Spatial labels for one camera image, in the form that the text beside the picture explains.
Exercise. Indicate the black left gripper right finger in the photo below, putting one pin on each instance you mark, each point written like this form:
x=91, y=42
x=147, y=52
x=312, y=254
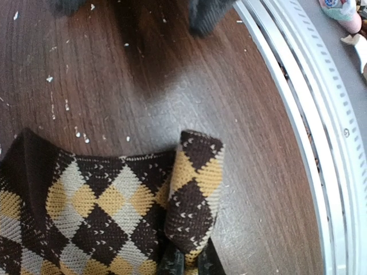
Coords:
x=209, y=262

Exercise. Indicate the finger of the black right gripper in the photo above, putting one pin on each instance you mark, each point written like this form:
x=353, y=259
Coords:
x=65, y=7
x=204, y=15

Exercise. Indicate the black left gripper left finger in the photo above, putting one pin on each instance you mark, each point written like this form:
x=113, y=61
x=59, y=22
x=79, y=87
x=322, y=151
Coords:
x=172, y=262

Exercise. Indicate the brown checkered sock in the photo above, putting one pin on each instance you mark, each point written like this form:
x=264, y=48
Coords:
x=63, y=213

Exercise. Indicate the aluminium front frame rail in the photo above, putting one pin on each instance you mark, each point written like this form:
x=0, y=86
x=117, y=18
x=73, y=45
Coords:
x=319, y=80

